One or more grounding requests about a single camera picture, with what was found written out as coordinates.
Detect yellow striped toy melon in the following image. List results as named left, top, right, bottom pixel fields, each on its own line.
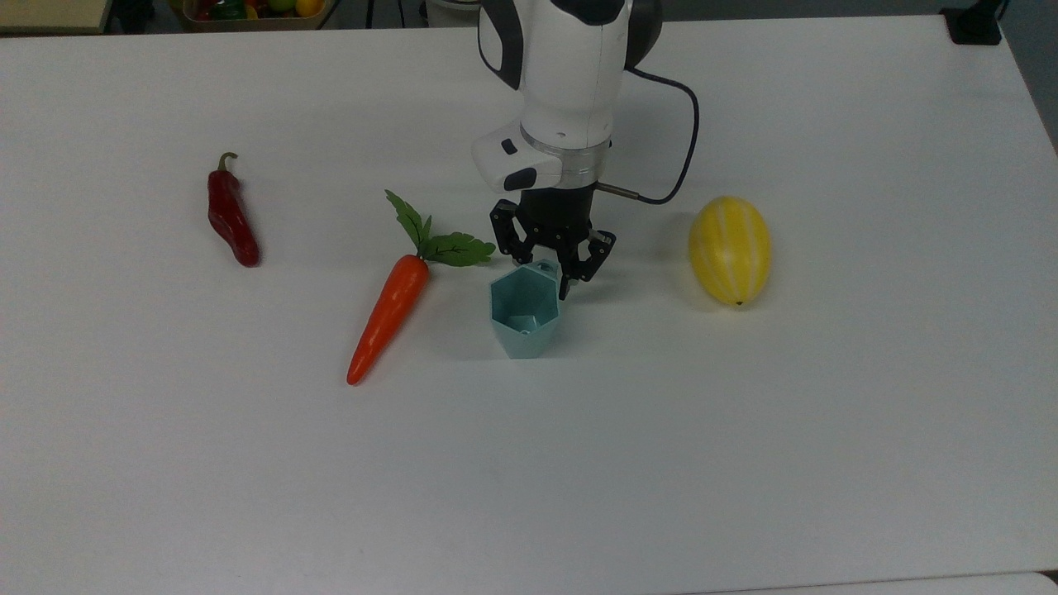
left=689, top=196, right=773, bottom=307

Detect light wooden board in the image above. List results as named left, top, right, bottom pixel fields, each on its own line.
left=0, top=0, right=113, bottom=35

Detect orange toy carrot, green leaves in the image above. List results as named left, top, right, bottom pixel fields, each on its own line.
left=346, top=189, right=497, bottom=387

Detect teal hexagonal plastic mug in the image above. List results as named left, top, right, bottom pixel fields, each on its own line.
left=488, top=259, right=565, bottom=359

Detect red toy chili pepper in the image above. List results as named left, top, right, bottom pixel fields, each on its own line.
left=207, top=152, right=261, bottom=268

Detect black table clamp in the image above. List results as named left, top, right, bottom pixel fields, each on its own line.
left=941, top=0, right=1008, bottom=46

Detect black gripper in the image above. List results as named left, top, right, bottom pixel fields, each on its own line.
left=489, top=183, right=617, bottom=300

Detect basket of toy fruit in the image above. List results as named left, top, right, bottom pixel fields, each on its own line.
left=180, top=0, right=333, bottom=33

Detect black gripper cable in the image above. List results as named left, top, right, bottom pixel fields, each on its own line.
left=597, top=66, right=701, bottom=206

